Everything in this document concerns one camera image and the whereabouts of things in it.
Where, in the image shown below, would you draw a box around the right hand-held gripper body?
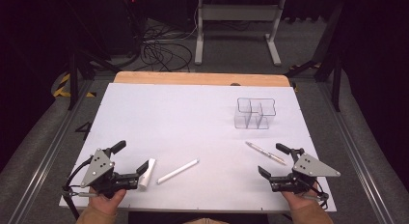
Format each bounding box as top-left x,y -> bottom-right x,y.
269,152 -> 341,195

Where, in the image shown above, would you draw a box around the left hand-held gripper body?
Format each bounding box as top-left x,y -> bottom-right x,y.
80,148 -> 140,200

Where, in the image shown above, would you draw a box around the white tube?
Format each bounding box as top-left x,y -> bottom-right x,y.
138,157 -> 156,191

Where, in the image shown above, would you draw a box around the clear pen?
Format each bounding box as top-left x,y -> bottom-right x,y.
245,141 -> 287,166

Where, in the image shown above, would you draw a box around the white pen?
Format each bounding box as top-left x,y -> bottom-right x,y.
156,158 -> 201,185

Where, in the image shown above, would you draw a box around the clear plastic organizer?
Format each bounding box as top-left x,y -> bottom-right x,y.
233,97 -> 278,130

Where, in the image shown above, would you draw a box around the person's right hand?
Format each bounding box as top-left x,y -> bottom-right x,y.
281,182 -> 323,211

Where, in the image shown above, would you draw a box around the person's left hand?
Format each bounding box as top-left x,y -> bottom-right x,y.
88,184 -> 127,216

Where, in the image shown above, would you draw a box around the person's leg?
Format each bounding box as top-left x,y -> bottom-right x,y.
182,217 -> 231,224

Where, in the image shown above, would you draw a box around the yellow black hazard tape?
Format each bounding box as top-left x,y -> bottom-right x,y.
52,72 -> 96,98

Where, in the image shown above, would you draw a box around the black metal stand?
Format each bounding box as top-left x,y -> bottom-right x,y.
62,0 -> 122,111
284,1 -> 344,113

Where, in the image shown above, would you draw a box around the wooden table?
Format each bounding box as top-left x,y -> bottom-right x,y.
113,70 -> 291,88

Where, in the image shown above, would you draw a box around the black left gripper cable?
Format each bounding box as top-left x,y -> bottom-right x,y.
62,155 -> 95,220

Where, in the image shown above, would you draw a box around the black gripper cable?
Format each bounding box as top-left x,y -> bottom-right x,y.
62,155 -> 95,220
302,188 -> 330,210

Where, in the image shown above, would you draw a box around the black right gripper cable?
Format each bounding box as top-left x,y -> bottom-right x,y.
302,188 -> 330,210

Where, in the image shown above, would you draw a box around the aluminium rail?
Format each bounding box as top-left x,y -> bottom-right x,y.
8,80 -> 95,224
316,82 -> 389,224

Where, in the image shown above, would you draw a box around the black floor cables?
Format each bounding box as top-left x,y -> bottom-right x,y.
128,17 -> 198,73

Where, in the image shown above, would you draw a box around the white desk frame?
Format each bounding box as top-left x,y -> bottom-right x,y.
194,0 -> 286,68

